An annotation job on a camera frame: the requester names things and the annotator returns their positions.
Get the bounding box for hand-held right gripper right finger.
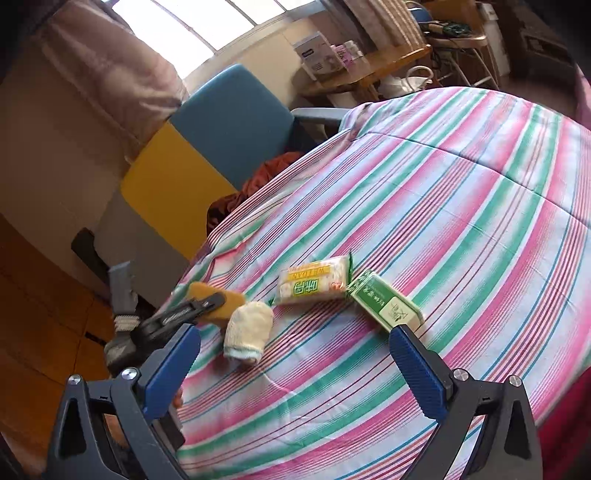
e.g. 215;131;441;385
389;324;543;480

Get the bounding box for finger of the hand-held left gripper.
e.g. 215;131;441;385
147;294;228;331

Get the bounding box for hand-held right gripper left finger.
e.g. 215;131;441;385
41;323;201;480

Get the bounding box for brown sponge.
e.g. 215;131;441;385
187;282;246;328

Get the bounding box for white rolled cloth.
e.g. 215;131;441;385
224;301;274;365

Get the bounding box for green white box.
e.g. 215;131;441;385
346;270;424;333

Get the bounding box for wooden wardrobe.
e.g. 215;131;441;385
0;217;116;416

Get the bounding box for yellow snack packet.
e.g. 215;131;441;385
276;255;352;306

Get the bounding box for grey yellow blue chair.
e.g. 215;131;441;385
95;64;296;287

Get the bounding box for dark red cloth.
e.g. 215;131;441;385
206;151;305;234

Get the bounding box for striped blanket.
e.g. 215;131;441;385
173;85;591;480

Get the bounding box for pink curtain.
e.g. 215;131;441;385
41;0;190;139

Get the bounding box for window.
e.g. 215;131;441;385
111;0;333;79

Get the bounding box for white printed box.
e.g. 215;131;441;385
292;31;340;81

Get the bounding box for wooden desk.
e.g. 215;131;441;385
300;44;435;100

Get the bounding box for striped side curtain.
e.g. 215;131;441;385
342;0;426;51

